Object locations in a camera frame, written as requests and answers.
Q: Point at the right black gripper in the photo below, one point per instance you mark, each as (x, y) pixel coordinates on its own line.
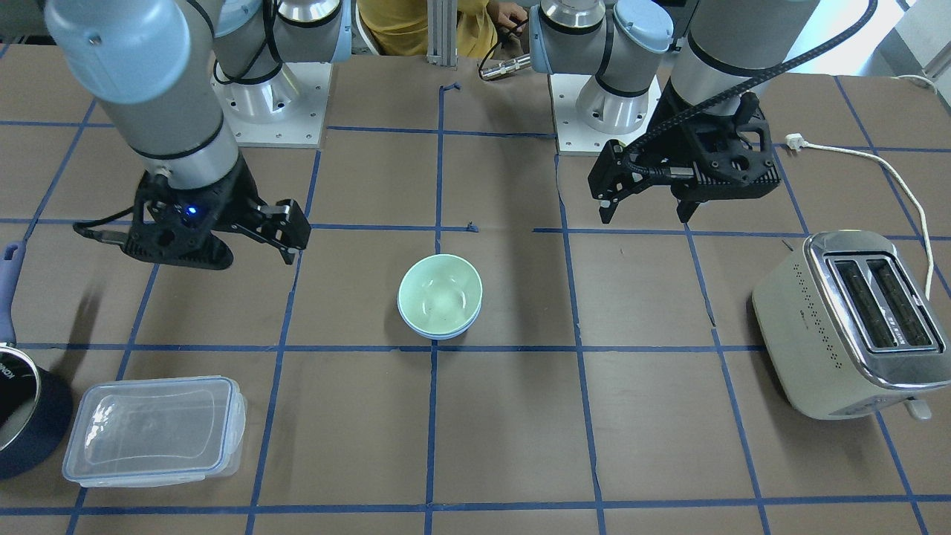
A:
(236, 199)

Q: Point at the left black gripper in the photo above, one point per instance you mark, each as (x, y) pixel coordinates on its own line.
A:
(663, 143)

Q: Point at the green bowl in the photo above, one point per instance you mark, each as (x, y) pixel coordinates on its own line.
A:
(441, 275)

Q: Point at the blue bowl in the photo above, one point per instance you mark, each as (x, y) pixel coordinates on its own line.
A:
(439, 318)

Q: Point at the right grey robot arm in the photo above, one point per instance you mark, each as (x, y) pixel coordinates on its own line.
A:
(165, 73)

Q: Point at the person in yellow shirt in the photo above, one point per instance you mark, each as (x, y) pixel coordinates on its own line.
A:
(401, 28)

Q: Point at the silver cream toaster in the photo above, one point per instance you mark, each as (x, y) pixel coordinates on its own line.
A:
(849, 330)

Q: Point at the clear plastic food container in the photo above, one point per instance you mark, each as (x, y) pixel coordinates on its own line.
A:
(150, 433)

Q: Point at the dark blue saucepan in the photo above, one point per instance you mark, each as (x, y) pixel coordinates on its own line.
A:
(36, 405)

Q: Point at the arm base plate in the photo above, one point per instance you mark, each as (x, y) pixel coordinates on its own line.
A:
(286, 111)
(586, 116)

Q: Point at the aluminium frame post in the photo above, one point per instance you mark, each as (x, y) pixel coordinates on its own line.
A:
(441, 33)

